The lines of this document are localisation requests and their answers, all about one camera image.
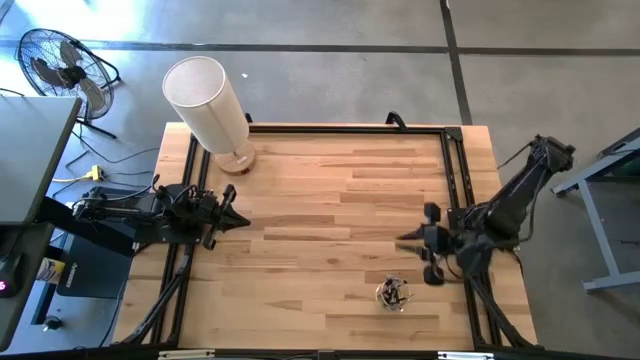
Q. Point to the white cylinder lamp wooden base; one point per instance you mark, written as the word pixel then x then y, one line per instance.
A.
pixel 210 110

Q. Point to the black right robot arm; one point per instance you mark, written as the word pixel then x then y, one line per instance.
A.
pixel 515 200

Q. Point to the clear glass cup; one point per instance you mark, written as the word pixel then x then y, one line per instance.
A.
pixel 394 295

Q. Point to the black floor fan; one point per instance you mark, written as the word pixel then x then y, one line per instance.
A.
pixel 70 75

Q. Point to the grey metal table frame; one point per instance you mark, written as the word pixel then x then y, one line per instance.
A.
pixel 600 220

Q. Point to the grey desk top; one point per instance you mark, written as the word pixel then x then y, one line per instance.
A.
pixel 30 155

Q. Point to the black computer case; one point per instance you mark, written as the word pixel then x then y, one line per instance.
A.
pixel 95 270

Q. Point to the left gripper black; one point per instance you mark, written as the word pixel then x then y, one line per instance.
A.
pixel 217 220

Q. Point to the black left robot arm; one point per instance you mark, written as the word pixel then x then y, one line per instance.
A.
pixel 140 212

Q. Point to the black floor knob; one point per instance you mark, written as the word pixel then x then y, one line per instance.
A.
pixel 52 323

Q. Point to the black desk support beam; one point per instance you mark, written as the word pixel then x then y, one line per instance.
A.
pixel 85 227

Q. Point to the white yellow labelled container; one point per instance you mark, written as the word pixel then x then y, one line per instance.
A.
pixel 51 271

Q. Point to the silver metal bracket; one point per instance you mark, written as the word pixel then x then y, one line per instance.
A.
pixel 466 356
pixel 186 354

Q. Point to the dark grey desk surface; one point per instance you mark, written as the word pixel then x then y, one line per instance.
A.
pixel 35 240

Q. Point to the black computer mouse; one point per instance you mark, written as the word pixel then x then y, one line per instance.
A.
pixel 10 275

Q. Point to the yellow power plug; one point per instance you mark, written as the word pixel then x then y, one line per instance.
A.
pixel 96 173

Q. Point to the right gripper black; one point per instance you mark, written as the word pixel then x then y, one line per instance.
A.
pixel 436 240

